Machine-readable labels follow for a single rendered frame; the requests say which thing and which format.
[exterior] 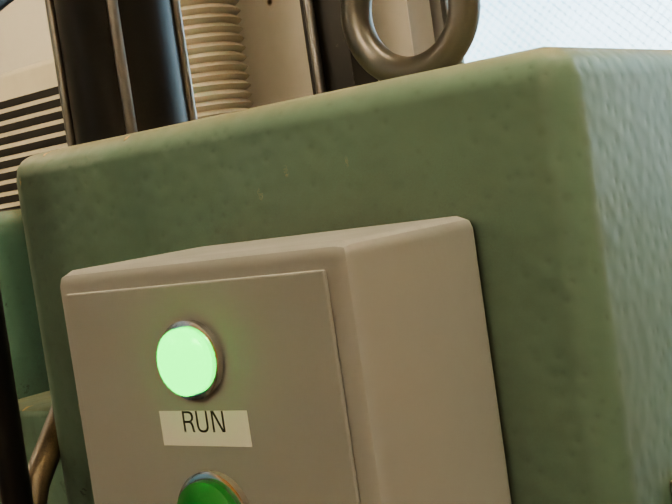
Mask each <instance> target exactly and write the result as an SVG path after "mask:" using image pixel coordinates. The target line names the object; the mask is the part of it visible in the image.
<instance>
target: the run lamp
mask: <svg viewBox="0 0 672 504"><path fill-rule="evenodd" d="M157 364H158V369H159V372H160V375H161V377H162V379H163V381H164V382H165V384H166V385H167V386H168V387H169V388H170V389H171V390H172V391H173V392H175V393H176V394H178V395H179V396H181V397H183V398H185V399H188V400H194V401H195V400H201V399H204V398H206V397H209V396H211V395H212V394H213V393H214V392H215V391H216V390H217V389H218V387H219V385H220V383H221V381H222V377H223V372H224V360H223V354H222V350H221V347H220V345H219V342H218V340H217V339H216V337H215V335H214V334H213V333H212V332H211V330H210V329H209V328H208V327H206V326H205V325H204V324H202V323H200V322H199V321H195V320H189V319H187V320H182V321H178V322H175V323H174V324H172V325H170V326H169V327H168V328H167V329H166V331H165V332H164V334H163V336H162V339H161V340H160V343H159V345H158V349H157Z"/></svg>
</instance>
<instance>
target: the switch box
mask: <svg viewBox="0 0 672 504"><path fill-rule="evenodd" d="M60 289H61V296H62V302H63V308H64V314H65V321H66V327H67V333H68V339H69V346H70V352H71V358H72V365H73V371H74V377H75V383H76V390H77V396H78V402H79V408H80V415H81V421H82V427H83V434H84V440H85V446H86V452H87V459H88V465H89V471H90V477H91V484H92V490H93V496H94V503H95V504H177V502H178V497H179V493H180V490H181V488H182V486H183V484H184V483H185V481H186V480H187V479H188V478H189V477H191V476H192V475H194V474H196V473H199V472H201V471H204V470H215V471H219V472H221V473H224V474H226V475H227V476H229V477H230V478H232V479H233V480H234V481H235V482H236V483H237V484H238V485H239V487H240V488H241V489H242V491H243V492H244V494H245V495H246V497H247V499H248V501H249V504H512V502H511V494H510V487H509V480H508V473H507V466H506V459H505V452H504V445H503V437H502V430H501V423H500V416H499V409H498V402H497V395H496V388H495V380H494V373H493V366H492V359H491V352H490V345H489V338H488V330H487V323H486V316H485V309H484V302H483V295H482V288H481V281H480V273H479V266H478V259H477V252H476V245H475V238H474V231H473V227H472V225H471V223H470V221H469V220H467V219H464V218H461V217H458V216H452V217H443V218H435V219H427V220H419V221H410V222H402V223H394V224H385V225H377V226H369V227H360V228H352V229H344V230H336V231H327V232H319V233H311V234H302V235H294V236H286V237H278V238H269V239H261V240H253V241H244V242H236V243H228V244H220V245H211V246H203V247H197V248H192V249H186V250H181V251H175V252H170V253H164V254H159V255H153V256H148V257H143V258H137V259H132V260H126V261H121V262H115V263H110V264H105V265H99V266H94V267H88V268H83V269H77V270H72V271H71V272H70V273H68V274H67V275H65V276H64V277H63V278H62V279H61V285H60ZM187 319H189V320H195V321H199V322H200V323H202V324H204V325H205V326H206V327H208V328H209V329H210V330H211V332H212V333H213V334H214V335H215V337H216V339H217V340H218V342H219V345H220V347H221V350H222V354H223V360H224V372H223V377H222V381H221V383H220V385H219V387H218V389H217V390H216V391H215V392H214V393H213V394H212V395H211V396H209V397H206V398H204V399H201V400H195V401H194V400H188V399H185V398H183V397H181V396H179V395H178V394H176V393H175V392H173V391H172V390H171V389H170V388H169V387H168V386H167V385H166V384H165V382H164V381H163V379H162V377H161V375H160V372H159V369H158V364H157V349H158V345H159V343H160V340H161V339H162V336H163V334H164V332H165V331H166V329H167V328H168V327H169V326H170V325H172V324H174V323H175V322H178V321H182V320H187ZM232 410H247V415H248V422H249V428H250V435H251V441H252V447H225V446H174V445H164V441H163V434H162V428H161V421H160V415H159V411H232Z"/></svg>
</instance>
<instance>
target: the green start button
mask: <svg viewBox="0 0 672 504"><path fill-rule="evenodd" d="M177 504H249V501H248V499H247V497H246V495H245V494H244V492H243V491H242V489H241V488H240V487H239V485H238V484H237V483H236V482H235V481H234V480H233V479H232V478H230V477H229V476H227V475H226V474H224V473H221V472H219V471H215V470H204V471H201V472H199V473H196V474H194V475H192V476H191V477H189V478H188V479H187V480H186V481H185V483H184V484H183V486H182V488H181V490H180V493H179V497H178V502H177Z"/></svg>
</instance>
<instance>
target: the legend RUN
mask: <svg viewBox="0 0 672 504"><path fill-rule="evenodd" d="M159 415H160V421H161V428H162V434H163V441H164V445H174V446H225V447H252V441H251V435H250V428H249V422H248V415H247V410H232V411H159Z"/></svg>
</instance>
